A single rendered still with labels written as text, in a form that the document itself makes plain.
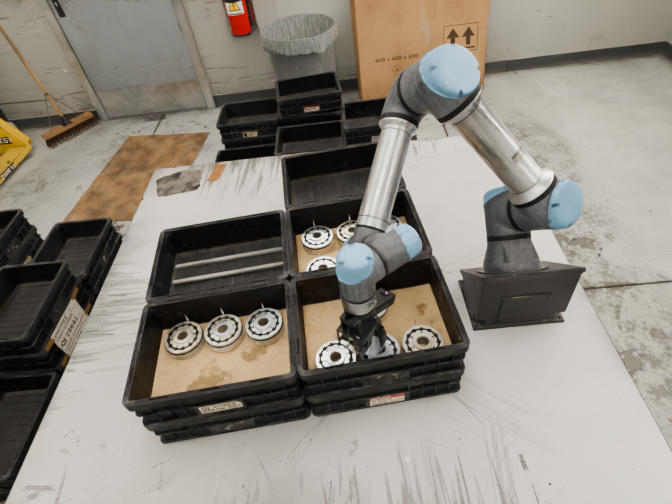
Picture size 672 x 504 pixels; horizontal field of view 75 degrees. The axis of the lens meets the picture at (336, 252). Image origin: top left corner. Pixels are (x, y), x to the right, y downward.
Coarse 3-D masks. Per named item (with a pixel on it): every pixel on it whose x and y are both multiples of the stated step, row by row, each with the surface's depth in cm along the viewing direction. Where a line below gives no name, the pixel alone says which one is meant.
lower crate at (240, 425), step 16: (304, 400) 108; (208, 416) 106; (224, 416) 107; (240, 416) 110; (256, 416) 111; (272, 416) 113; (288, 416) 114; (304, 416) 114; (160, 432) 111; (176, 432) 110; (192, 432) 113; (208, 432) 114; (224, 432) 114
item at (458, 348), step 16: (416, 256) 120; (432, 256) 119; (448, 288) 111; (448, 304) 108; (464, 336) 101; (416, 352) 99; (432, 352) 99; (448, 352) 99; (464, 352) 100; (320, 368) 99; (336, 368) 99; (352, 368) 99; (368, 368) 100
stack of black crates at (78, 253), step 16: (64, 224) 223; (80, 224) 224; (96, 224) 224; (48, 240) 216; (64, 240) 228; (80, 240) 228; (96, 240) 227; (112, 240) 223; (48, 256) 215; (64, 256) 221; (80, 256) 219; (96, 256) 208; (112, 256) 220; (80, 272) 211; (96, 272) 207; (96, 288) 204
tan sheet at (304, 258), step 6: (402, 222) 145; (336, 228) 146; (300, 234) 146; (300, 240) 144; (336, 240) 142; (300, 246) 142; (336, 246) 140; (300, 252) 140; (306, 252) 140; (330, 252) 139; (336, 252) 138; (300, 258) 138; (306, 258) 138; (312, 258) 138; (300, 264) 136; (306, 264) 136; (300, 270) 135
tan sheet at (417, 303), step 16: (416, 288) 125; (320, 304) 125; (336, 304) 124; (400, 304) 122; (416, 304) 121; (432, 304) 120; (304, 320) 121; (320, 320) 121; (336, 320) 120; (384, 320) 118; (400, 320) 118; (416, 320) 117; (432, 320) 117; (320, 336) 117; (336, 336) 117; (400, 336) 114; (448, 336) 113
